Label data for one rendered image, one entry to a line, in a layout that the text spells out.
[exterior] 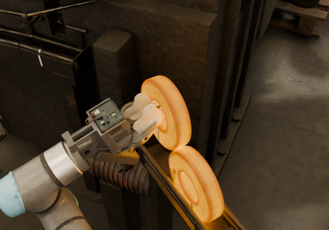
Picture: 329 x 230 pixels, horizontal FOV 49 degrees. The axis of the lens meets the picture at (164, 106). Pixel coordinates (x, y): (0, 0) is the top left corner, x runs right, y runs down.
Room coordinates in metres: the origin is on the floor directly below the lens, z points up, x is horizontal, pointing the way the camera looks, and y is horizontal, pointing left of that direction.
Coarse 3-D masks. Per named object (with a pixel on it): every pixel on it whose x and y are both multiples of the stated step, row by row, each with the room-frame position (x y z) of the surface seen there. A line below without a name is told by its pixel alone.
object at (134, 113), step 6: (138, 96) 0.51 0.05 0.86; (144, 96) 0.51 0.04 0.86; (138, 102) 0.51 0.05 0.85; (144, 102) 0.51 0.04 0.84; (150, 102) 0.52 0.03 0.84; (156, 102) 0.52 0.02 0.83; (132, 108) 0.50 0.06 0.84; (138, 108) 0.50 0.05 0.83; (126, 114) 0.49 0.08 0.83; (132, 114) 0.50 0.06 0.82; (138, 114) 0.50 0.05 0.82; (132, 120) 0.49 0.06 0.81
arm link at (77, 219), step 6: (78, 216) 0.34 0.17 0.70; (66, 222) 0.32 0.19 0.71; (72, 222) 0.32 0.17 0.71; (78, 222) 0.33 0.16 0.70; (84, 222) 0.33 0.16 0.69; (60, 228) 0.31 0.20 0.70; (66, 228) 0.31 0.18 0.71; (72, 228) 0.31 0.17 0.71; (78, 228) 0.31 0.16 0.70; (84, 228) 0.32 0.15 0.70; (90, 228) 0.32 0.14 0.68
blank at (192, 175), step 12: (180, 156) 0.42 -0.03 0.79; (192, 156) 0.41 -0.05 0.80; (180, 168) 0.42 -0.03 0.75; (192, 168) 0.38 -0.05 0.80; (204, 168) 0.39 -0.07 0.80; (180, 180) 0.42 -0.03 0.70; (192, 180) 0.38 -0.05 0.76; (204, 180) 0.36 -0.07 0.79; (216, 180) 0.37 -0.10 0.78; (180, 192) 0.41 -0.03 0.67; (192, 192) 0.40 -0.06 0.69; (204, 192) 0.35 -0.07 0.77; (216, 192) 0.35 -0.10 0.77; (192, 204) 0.37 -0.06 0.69; (204, 204) 0.34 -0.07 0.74; (216, 204) 0.34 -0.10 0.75; (204, 216) 0.34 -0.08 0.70; (216, 216) 0.33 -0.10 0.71
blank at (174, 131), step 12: (144, 84) 0.56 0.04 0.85; (156, 84) 0.52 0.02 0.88; (168, 84) 0.52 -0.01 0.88; (156, 96) 0.52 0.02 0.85; (168, 96) 0.49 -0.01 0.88; (180, 96) 0.49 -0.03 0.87; (168, 108) 0.48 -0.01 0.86; (180, 108) 0.47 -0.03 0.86; (168, 120) 0.47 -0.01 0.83; (180, 120) 0.46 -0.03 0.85; (156, 132) 0.51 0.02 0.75; (168, 132) 0.47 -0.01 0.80; (180, 132) 0.45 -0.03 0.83; (168, 144) 0.47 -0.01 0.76; (180, 144) 0.45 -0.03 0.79
